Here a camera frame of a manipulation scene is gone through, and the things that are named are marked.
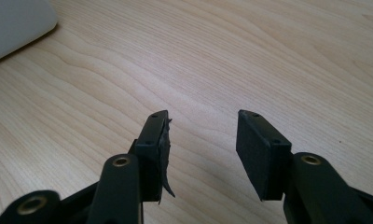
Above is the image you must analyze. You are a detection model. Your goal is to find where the white flat tray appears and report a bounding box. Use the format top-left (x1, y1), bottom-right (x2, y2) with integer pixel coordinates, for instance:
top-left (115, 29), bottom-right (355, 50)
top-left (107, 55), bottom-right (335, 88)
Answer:
top-left (0, 0), bottom-right (59, 65)

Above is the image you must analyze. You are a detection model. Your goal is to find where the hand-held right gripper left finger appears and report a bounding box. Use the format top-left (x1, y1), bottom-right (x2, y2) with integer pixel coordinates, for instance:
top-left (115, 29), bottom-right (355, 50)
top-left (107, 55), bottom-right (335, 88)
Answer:
top-left (128, 109), bottom-right (176, 205)

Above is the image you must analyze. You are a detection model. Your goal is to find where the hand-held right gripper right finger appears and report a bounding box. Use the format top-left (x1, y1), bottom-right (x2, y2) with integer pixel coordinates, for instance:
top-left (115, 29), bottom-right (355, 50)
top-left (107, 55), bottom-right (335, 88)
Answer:
top-left (235, 108), bottom-right (293, 202)

